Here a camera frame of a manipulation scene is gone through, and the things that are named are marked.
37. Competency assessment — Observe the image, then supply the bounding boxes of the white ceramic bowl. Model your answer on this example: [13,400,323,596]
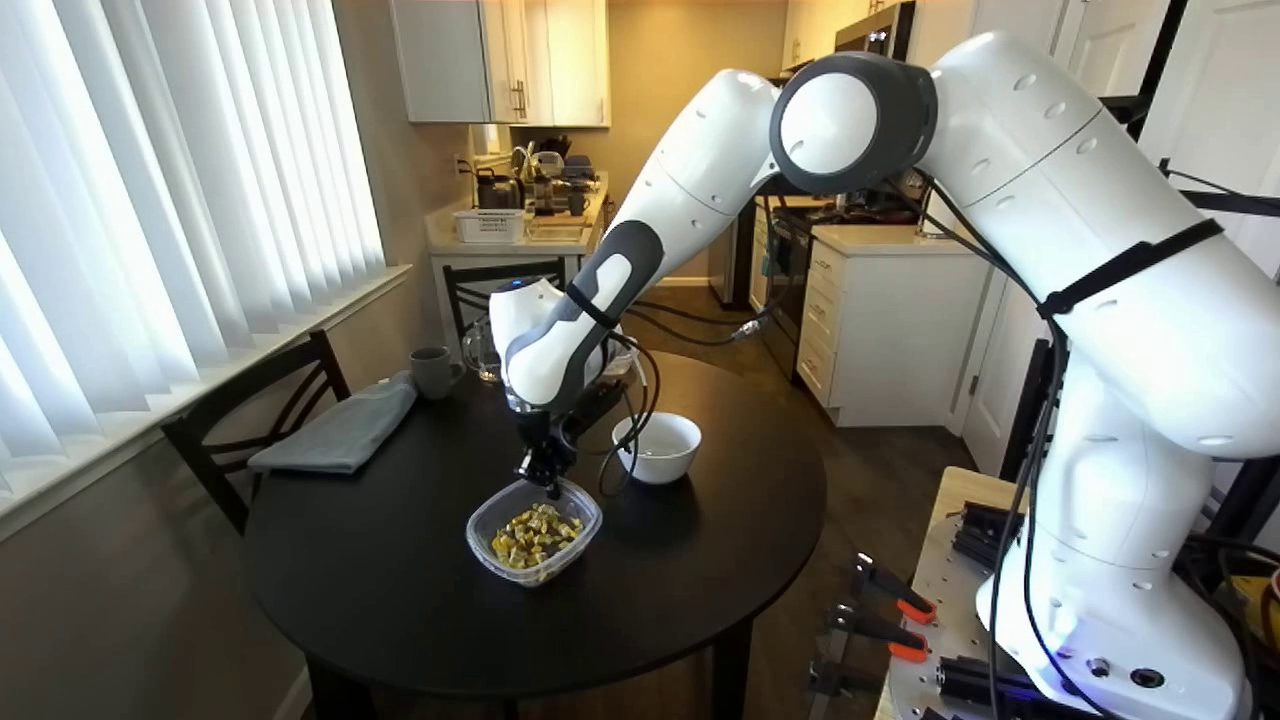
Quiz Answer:
[606,406,703,487]

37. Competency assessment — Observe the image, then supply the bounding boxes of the yellowish snack pieces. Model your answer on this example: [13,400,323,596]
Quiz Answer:
[487,501,589,572]

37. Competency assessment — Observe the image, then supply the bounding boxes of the countertop appliances clutter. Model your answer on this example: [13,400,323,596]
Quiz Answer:
[465,120,600,220]

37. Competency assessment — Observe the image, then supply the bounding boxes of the orange black bar clamp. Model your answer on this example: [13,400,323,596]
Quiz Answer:
[828,601,934,667]
[847,547,941,629]

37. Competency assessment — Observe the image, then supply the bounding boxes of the black box on stand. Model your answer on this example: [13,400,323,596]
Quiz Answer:
[947,495,1026,572]

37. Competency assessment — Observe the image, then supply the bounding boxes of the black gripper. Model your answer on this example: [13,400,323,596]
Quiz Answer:
[510,387,596,492]

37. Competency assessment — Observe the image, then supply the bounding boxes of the white kitchen cabinet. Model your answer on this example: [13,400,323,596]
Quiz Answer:
[387,0,615,130]
[791,220,990,431]

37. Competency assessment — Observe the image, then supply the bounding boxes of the white vertical window blinds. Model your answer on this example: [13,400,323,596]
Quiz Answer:
[0,0,391,470]

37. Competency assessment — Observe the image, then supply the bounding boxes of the light robot stand table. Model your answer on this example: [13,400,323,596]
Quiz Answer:
[870,462,1072,720]

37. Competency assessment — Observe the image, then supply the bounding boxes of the clear plastic food container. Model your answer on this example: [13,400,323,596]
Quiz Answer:
[459,474,606,592]

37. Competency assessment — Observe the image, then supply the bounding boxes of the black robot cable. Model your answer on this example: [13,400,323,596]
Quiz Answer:
[916,167,1114,720]

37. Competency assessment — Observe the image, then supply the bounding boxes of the black kitchen stove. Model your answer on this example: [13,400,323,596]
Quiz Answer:
[748,196,832,343]

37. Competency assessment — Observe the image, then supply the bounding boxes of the dark grey mug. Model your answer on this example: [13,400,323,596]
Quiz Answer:
[409,343,465,405]

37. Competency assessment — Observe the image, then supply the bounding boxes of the black table leg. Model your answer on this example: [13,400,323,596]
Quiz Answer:
[302,651,381,720]
[707,610,758,720]

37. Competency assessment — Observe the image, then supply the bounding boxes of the black strap on arm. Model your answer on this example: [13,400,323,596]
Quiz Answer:
[1035,214,1226,319]

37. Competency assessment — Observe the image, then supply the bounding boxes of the white lower kitchen cabinet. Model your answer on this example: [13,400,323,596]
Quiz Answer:
[791,220,990,431]

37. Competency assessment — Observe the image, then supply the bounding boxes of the white upper kitchen cabinet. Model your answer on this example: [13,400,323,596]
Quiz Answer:
[387,0,615,130]

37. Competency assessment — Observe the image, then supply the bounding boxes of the grey folded cloth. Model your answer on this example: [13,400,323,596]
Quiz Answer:
[245,376,423,479]

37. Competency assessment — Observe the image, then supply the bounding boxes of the black chair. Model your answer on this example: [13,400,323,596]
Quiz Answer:
[159,326,356,537]
[439,257,573,350]

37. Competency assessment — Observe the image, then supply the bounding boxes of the kitchen counter with sink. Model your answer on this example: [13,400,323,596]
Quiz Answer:
[423,177,615,262]

